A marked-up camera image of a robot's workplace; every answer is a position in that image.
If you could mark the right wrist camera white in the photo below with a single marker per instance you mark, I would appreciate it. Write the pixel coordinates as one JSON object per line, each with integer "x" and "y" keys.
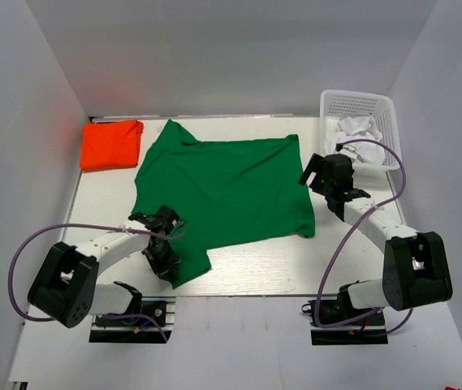
{"x": 341, "y": 148}

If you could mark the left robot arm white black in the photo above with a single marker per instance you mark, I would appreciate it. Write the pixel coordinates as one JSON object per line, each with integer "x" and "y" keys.
{"x": 66, "y": 286}

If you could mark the green t shirt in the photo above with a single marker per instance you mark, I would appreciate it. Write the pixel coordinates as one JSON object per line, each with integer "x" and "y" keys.
{"x": 227, "y": 192}

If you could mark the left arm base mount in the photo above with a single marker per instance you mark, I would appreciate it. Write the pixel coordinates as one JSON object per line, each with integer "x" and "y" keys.
{"x": 152, "y": 324}

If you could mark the white t shirt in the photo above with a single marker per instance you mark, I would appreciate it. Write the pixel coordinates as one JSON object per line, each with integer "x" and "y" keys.
{"x": 358, "y": 130}

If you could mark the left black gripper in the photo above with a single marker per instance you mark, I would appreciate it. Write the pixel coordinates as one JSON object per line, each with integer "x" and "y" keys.
{"x": 162, "y": 261}

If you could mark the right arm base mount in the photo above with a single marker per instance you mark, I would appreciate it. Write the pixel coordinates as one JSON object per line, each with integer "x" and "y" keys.
{"x": 338, "y": 329}

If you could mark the white plastic basket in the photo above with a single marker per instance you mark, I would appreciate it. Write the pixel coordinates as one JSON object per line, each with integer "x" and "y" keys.
{"x": 338, "y": 104}

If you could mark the folded orange t shirt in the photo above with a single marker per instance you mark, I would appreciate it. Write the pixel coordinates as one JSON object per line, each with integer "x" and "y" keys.
{"x": 107, "y": 146}

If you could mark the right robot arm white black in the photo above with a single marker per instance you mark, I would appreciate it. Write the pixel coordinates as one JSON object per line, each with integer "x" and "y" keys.
{"x": 415, "y": 270}

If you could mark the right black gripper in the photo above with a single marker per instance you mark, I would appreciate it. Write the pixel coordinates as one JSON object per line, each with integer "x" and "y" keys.
{"x": 317, "y": 174}

